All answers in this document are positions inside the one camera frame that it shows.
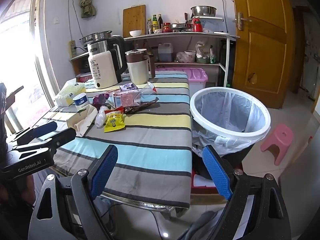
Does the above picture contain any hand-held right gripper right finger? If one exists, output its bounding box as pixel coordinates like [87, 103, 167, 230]
[202, 145, 292, 240]

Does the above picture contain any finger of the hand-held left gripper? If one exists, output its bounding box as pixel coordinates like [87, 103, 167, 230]
[15, 128, 77, 153]
[8, 121, 58, 146]

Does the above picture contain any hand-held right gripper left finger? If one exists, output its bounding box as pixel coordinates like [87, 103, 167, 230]
[28, 144, 119, 240]

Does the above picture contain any purple snack wrapper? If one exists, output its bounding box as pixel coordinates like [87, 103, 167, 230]
[92, 93, 110, 107]

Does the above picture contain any white trash bin with bag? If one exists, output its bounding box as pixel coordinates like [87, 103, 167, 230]
[189, 87, 272, 173]

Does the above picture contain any brown snack wrapper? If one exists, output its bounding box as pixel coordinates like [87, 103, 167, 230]
[124, 96, 159, 114]

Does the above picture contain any beige paper bag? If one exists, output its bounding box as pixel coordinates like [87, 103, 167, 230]
[66, 106, 98, 137]

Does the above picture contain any white and blue paper cup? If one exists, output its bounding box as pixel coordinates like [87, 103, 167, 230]
[73, 93, 90, 110]

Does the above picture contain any yellow tissue pack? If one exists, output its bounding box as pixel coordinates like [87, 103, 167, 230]
[54, 79, 87, 107]

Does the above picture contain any crumpled white plastic bag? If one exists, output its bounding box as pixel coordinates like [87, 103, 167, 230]
[94, 105, 110, 128]

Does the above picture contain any yellow snack packet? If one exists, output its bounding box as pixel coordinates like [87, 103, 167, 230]
[104, 109, 125, 133]

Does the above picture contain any striped tablecloth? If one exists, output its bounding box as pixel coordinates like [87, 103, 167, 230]
[32, 71, 193, 209]

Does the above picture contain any colourful cardboard box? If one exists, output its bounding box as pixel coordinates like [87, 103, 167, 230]
[76, 72, 92, 83]

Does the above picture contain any pink carton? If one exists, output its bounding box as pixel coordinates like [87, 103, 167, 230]
[112, 90, 140, 108]

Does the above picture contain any pink plastic stool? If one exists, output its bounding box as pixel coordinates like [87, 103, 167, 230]
[260, 124, 294, 166]

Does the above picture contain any white electric kettle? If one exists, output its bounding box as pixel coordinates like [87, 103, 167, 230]
[87, 35, 127, 90]

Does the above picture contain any white carton with purple print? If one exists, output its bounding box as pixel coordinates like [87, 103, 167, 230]
[119, 83, 138, 92]

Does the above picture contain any cream and brown mug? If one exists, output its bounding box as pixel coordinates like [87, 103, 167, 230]
[125, 49, 156, 85]

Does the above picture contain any pink storage box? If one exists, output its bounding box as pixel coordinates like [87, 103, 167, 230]
[155, 67, 208, 89]

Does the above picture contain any steel cooking pot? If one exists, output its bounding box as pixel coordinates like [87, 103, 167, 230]
[79, 30, 113, 44]

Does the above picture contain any pinkish plastic bag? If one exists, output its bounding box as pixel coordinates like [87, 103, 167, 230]
[175, 51, 197, 63]

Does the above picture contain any yellow wooden door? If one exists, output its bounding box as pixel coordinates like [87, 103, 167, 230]
[229, 0, 297, 109]

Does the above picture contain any plastic jug with dark liquid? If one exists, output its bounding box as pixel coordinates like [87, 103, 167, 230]
[158, 42, 173, 62]

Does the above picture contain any wooden cutting board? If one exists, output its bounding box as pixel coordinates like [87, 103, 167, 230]
[122, 4, 147, 38]

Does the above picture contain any white kitchen shelf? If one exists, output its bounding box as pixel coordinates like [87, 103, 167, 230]
[70, 31, 240, 88]

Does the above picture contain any clear plastic container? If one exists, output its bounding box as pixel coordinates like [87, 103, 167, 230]
[199, 16, 223, 32]

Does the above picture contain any red bottle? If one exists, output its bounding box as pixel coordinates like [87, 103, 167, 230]
[192, 17, 203, 32]

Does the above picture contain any steel pan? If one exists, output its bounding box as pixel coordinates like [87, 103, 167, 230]
[171, 23, 193, 32]

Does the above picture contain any steel mixing bowl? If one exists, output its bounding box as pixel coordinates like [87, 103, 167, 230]
[190, 6, 217, 17]

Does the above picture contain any metal table frame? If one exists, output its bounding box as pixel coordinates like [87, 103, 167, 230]
[100, 190, 180, 215]

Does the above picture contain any white window frame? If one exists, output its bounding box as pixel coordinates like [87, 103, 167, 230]
[0, 0, 57, 135]

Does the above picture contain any metal door handle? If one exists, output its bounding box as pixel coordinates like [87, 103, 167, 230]
[235, 12, 252, 30]

